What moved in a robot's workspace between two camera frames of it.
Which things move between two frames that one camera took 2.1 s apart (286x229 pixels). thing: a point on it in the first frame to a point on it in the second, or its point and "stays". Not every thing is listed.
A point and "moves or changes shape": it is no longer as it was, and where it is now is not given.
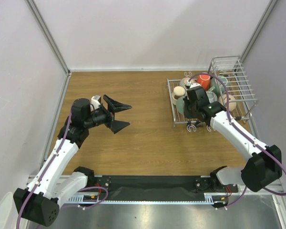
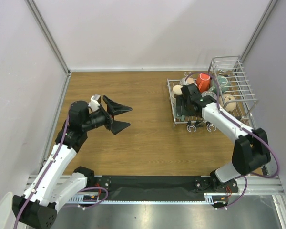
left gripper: (114, 107) stays
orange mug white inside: (204, 80) stays
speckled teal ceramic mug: (217, 87) stays
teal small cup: (180, 105) moves or changes shape
